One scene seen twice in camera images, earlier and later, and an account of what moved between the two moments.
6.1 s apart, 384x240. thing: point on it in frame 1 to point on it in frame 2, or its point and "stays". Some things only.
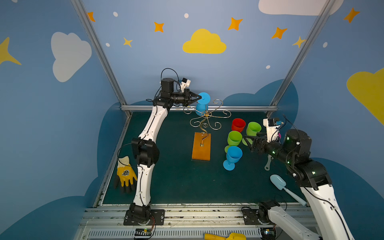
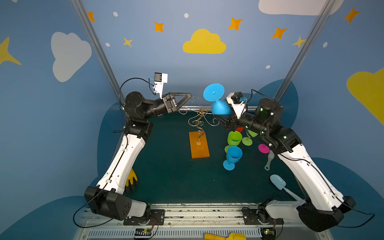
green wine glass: (252, 128) stays
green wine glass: (234, 139) stays
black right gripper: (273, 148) to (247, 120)
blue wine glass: (202, 105) to (213, 92)
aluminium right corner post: (308, 42) stays
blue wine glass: (234, 154) stays
